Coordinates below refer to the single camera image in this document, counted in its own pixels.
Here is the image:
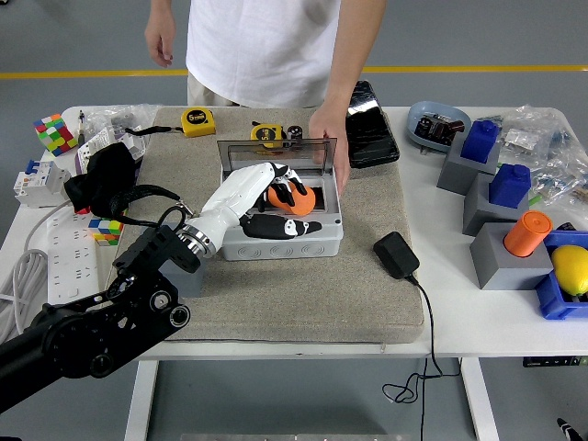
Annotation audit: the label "large colourful puzzle cube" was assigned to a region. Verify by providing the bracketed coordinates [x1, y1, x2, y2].
[32, 113, 79, 158]

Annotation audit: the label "white table leg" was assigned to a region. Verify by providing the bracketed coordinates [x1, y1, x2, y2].
[460, 357, 500, 441]
[123, 359, 160, 441]

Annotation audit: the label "orange cylinder battery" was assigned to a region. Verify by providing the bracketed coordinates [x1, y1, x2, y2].
[267, 183, 317, 217]
[503, 209, 553, 257]

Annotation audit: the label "grey block with round hole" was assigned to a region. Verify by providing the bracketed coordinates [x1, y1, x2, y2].
[158, 250, 207, 298]

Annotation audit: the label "dark electronic parts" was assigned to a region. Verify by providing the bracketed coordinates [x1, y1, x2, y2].
[414, 113, 466, 147]

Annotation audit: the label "yellow tape measure with strap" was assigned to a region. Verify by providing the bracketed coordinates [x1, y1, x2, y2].
[124, 107, 217, 139]

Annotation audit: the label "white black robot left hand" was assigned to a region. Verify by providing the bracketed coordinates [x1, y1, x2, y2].
[186, 160, 323, 252]

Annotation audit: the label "black cloth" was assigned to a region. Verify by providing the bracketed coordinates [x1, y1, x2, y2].
[62, 141, 141, 217]

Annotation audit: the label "black power adapter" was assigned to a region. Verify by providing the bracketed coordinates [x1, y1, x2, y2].
[372, 231, 422, 279]

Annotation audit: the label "person's right hand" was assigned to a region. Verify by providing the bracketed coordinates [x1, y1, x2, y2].
[144, 20, 176, 69]

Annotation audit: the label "white electrical module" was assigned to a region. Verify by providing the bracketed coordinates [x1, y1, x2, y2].
[117, 132, 148, 160]

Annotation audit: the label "grey plastic junction box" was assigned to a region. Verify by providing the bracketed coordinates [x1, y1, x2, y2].
[215, 176, 345, 262]

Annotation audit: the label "clear bags of parts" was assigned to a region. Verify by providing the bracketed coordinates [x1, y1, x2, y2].
[477, 104, 588, 206]

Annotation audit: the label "person's left hand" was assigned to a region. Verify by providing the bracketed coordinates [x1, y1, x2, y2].
[308, 100, 353, 197]

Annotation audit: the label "blue-grey bowl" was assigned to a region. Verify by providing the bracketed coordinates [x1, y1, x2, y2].
[407, 100, 473, 155]

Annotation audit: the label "white power strip cable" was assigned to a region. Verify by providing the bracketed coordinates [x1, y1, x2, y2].
[0, 204, 74, 344]

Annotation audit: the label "white purple card packet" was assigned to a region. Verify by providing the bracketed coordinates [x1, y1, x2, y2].
[73, 127, 120, 175]

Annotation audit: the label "grey-brown mat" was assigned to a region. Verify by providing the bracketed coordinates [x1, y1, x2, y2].
[98, 106, 426, 345]

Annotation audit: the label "white power strip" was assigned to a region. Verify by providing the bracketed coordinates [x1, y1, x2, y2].
[45, 211, 101, 305]

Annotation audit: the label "grey block holder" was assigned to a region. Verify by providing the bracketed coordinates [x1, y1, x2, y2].
[435, 135, 503, 197]
[462, 173, 532, 238]
[469, 221, 555, 291]

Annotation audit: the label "smoky transparent box lid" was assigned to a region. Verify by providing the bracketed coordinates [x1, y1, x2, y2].
[216, 136, 339, 178]

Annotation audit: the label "clear plastic bags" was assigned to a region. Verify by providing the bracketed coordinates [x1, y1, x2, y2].
[82, 103, 164, 139]

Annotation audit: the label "white circuit breaker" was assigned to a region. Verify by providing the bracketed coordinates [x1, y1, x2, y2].
[12, 158, 73, 209]

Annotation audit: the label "black adapter cord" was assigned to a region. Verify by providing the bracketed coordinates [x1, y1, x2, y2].
[381, 273, 462, 441]

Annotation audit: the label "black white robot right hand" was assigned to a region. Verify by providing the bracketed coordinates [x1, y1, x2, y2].
[556, 416, 588, 441]

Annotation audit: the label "blue plastic bin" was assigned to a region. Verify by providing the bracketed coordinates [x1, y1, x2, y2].
[535, 229, 588, 322]

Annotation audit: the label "black table control panel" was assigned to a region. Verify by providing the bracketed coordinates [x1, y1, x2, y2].
[522, 356, 588, 368]

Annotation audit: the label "small colourful puzzle cube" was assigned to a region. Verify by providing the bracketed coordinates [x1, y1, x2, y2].
[87, 215, 126, 248]

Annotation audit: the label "yellow lemon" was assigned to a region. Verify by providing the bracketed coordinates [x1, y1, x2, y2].
[549, 244, 588, 297]

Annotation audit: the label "person's torso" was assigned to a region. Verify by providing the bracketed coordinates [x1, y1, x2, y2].
[185, 0, 344, 110]

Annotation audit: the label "blue square battery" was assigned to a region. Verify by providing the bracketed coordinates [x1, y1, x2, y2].
[460, 119, 502, 165]
[488, 163, 533, 208]

